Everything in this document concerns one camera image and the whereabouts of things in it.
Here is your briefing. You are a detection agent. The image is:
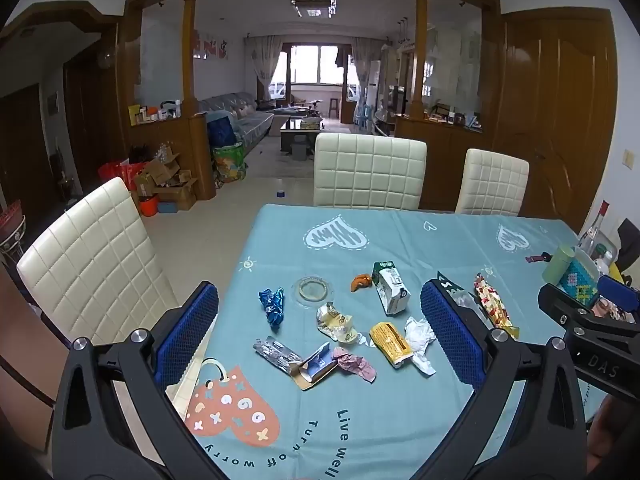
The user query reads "person's right hand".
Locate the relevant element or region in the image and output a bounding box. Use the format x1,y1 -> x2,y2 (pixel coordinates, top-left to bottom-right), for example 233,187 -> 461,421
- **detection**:
586,394 -> 640,480

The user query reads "patterned white curtain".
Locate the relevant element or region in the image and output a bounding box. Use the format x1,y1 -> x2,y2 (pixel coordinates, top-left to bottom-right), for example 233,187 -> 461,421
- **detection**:
350,37 -> 381,111
247,35 -> 283,103

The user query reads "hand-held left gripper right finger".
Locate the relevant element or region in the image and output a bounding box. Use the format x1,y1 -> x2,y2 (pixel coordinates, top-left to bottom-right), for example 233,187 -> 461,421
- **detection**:
420,280 -> 588,480

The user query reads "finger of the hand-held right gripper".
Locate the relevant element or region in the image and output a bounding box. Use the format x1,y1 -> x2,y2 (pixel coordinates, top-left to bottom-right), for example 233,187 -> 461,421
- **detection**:
538,284 -> 640,346
597,275 -> 640,311

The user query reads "dark coffee table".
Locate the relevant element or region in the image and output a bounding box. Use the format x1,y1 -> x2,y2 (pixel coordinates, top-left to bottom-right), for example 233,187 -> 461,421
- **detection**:
280,116 -> 323,153

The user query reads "cream wrapper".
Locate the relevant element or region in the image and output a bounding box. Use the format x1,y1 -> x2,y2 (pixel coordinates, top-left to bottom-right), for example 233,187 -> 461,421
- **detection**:
316,301 -> 366,346

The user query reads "pink wrapper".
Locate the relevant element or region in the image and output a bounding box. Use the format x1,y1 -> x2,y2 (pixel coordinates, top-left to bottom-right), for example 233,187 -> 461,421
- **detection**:
331,346 -> 377,383

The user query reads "pile of cardboard boxes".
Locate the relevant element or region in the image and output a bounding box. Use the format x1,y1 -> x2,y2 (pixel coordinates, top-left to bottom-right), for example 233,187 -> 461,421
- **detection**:
132,152 -> 198,211

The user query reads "grey covered sofa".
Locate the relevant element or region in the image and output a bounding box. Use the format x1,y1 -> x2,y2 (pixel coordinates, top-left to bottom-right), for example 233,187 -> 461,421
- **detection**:
198,91 -> 275,147

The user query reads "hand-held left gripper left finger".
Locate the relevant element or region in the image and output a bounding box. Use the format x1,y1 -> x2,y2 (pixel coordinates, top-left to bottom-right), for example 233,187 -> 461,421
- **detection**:
51,280 -> 231,480

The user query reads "large window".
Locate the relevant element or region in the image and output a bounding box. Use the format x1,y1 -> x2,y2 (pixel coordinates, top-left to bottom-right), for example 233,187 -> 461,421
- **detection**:
290,45 -> 346,85

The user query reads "white tissue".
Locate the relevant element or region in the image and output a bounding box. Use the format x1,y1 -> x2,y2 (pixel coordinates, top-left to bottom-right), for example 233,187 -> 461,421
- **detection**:
404,316 -> 437,356

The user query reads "blue bag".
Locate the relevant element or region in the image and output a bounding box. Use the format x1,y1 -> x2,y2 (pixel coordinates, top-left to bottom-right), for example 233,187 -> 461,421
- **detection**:
206,112 -> 236,148

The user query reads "patterned teal tissue box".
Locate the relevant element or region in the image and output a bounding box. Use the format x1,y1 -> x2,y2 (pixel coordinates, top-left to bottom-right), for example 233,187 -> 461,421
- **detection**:
556,259 -> 601,308

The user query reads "wooden divider cabinet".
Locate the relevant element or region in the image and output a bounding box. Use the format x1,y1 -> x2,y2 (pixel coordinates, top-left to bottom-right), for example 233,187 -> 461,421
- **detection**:
125,110 -> 216,201
395,115 -> 496,153

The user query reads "yellow snack wrapper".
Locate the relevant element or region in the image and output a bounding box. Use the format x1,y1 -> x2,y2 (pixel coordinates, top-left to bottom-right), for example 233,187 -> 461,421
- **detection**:
369,321 -> 413,368

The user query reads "cream quilted dining chair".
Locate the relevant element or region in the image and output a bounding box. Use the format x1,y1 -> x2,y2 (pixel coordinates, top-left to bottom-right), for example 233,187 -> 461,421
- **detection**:
455,148 -> 530,217
313,132 -> 427,211
16,176 -> 181,346

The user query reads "red shopping bag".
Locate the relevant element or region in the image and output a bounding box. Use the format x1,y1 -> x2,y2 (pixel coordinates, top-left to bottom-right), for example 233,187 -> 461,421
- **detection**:
98,160 -> 143,191

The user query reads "wooden double door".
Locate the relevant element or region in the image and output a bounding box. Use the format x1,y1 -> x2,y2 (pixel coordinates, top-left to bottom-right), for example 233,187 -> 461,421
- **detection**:
495,7 -> 618,233

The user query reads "glass bottle with red cap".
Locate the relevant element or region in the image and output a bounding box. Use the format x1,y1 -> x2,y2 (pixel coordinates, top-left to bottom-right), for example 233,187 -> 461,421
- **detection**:
577,200 -> 612,256

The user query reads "rectangular ceiling light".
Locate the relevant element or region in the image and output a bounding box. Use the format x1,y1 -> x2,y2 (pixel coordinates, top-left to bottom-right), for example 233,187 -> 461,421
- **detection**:
291,0 -> 337,18

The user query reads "row of small containers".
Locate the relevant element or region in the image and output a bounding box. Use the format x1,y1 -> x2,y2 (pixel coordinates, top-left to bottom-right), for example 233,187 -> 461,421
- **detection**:
127,101 -> 183,126

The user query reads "blue foil wrapper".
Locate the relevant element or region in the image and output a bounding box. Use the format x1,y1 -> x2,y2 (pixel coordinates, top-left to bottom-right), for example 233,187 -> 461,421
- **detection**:
257,287 -> 287,331

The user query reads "small white paper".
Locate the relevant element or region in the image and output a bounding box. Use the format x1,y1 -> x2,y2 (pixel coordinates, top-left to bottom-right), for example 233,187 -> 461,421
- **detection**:
411,352 -> 437,376

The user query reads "light blue printed tablecloth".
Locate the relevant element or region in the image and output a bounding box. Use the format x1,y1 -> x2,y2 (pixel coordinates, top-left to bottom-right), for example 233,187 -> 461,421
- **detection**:
165,203 -> 601,480

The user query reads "white standing air conditioner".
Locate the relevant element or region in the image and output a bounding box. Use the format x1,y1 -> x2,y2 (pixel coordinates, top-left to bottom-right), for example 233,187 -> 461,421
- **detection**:
367,60 -> 382,111

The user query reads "brown glossy cabinet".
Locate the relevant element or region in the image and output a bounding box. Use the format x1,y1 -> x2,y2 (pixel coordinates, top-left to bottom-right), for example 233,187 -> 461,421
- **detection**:
0,260 -> 71,411

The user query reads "small blue white carton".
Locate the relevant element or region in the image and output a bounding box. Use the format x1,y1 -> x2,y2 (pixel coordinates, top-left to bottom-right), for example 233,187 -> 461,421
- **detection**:
290,342 -> 341,391

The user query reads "green and white milk carton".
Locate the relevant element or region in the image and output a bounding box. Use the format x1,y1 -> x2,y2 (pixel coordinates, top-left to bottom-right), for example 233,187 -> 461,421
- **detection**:
371,261 -> 412,316

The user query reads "colourful printed bag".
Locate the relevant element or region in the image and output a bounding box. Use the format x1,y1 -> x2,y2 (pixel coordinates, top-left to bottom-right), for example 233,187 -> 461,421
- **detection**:
212,142 -> 247,183

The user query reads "white bottle with green cap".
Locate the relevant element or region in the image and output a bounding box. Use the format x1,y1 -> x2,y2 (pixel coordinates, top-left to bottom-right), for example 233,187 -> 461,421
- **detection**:
592,244 -> 616,276

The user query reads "red gold checkered wrapper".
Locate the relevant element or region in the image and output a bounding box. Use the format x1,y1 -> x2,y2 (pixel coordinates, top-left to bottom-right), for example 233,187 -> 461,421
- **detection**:
473,273 -> 521,339

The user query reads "green cylindrical cup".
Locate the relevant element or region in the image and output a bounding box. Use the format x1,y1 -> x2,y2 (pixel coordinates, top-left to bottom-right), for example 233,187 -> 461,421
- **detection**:
542,245 -> 576,285

